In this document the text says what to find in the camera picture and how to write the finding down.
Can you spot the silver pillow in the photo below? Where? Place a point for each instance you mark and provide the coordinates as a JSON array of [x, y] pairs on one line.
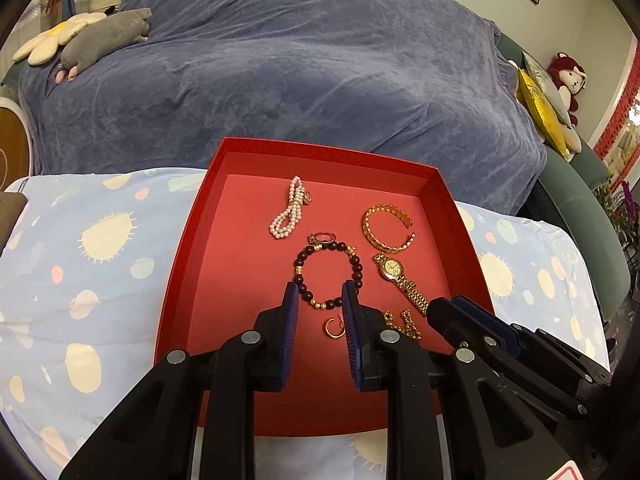
[[545, 77]]

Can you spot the red cardboard box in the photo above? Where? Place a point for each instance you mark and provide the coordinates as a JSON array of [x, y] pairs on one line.
[[225, 260]]

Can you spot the potted orchid plant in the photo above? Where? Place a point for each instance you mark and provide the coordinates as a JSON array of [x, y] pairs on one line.
[[620, 210]]

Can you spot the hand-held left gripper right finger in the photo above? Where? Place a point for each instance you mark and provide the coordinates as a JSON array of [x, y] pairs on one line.
[[352, 345]]

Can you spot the cream flower-shaped pillow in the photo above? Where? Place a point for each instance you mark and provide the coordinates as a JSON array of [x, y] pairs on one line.
[[45, 42]]

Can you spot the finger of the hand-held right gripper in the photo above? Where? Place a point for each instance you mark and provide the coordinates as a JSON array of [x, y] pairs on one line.
[[445, 315], [480, 312]]

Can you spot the red patterned frame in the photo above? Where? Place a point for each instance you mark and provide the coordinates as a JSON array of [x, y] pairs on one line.
[[617, 120]]

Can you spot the dark flat object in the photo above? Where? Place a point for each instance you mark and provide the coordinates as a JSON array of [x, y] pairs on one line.
[[10, 220]]

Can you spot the round white wooden-face device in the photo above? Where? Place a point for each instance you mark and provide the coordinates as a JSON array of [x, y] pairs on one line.
[[10, 135]]

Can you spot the red monkey plush toy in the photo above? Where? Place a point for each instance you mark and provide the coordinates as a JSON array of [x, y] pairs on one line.
[[567, 67]]

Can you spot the gold hoop earring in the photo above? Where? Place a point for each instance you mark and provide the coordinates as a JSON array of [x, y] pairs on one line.
[[326, 329]]

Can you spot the gold cuff bangle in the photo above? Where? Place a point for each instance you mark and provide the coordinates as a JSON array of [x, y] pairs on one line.
[[370, 232]]

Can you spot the light blue printed cloth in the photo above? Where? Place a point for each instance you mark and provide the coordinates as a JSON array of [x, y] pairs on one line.
[[100, 270]]

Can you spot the blue-grey velvet blanket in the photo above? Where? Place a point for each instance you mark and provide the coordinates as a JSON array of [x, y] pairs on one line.
[[300, 60]]

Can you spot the gold wristwatch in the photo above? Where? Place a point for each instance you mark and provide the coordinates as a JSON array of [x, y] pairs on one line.
[[392, 268]]

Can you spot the yellow pillow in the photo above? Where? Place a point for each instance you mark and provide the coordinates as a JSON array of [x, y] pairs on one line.
[[537, 105]]

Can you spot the grey plush toy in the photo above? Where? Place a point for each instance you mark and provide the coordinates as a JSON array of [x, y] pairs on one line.
[[105, 35]]

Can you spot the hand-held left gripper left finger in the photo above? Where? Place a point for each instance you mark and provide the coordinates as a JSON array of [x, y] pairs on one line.
[[290, 340]]

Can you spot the green sofa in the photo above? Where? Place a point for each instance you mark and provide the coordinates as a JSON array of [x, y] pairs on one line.
[[575, 200]]

